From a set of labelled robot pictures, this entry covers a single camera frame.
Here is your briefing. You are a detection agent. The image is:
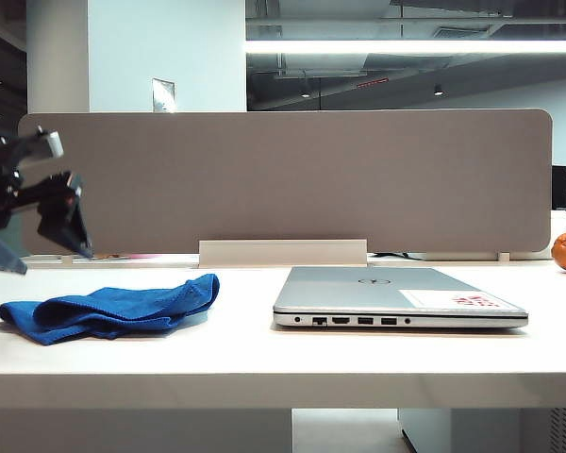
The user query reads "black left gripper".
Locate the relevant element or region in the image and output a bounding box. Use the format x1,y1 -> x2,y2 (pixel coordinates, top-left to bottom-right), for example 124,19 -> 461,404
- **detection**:
0,126 -> 94,276

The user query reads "blue microfibre rag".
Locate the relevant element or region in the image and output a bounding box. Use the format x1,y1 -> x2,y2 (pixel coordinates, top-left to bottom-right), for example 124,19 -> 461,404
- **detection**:
0,273 -> 221,346

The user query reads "silver laptop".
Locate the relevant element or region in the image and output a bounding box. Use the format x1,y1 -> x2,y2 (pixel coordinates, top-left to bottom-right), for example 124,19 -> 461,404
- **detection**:
272,266 -> 530,330

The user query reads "white desk leg panel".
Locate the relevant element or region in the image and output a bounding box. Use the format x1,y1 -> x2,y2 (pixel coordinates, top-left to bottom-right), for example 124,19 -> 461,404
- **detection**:
0,408 -> 293,453

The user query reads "grey fabric desk divider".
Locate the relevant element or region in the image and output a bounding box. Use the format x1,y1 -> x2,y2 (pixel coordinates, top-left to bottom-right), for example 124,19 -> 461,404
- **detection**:
17,109 -> 554,257

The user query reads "white sticker with red print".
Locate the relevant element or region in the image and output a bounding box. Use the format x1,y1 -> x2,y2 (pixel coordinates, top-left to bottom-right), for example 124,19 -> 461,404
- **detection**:
399,289 -> 520,311

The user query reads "long white ceiling light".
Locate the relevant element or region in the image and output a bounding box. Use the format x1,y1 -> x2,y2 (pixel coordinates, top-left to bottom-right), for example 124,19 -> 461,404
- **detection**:
244,39 -> 566,55

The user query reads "white under-desk cabinet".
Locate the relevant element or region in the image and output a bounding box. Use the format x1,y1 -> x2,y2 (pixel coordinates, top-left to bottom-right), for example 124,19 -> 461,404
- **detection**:
397,408 -> 566,453

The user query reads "white rounded device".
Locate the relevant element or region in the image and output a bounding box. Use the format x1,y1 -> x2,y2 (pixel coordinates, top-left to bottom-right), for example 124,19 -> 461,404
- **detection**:
549,210 -> 566,251

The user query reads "silver wall plate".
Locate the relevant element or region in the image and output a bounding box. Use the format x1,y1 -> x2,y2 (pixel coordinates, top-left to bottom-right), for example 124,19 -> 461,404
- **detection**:
151,77 -> 176,113

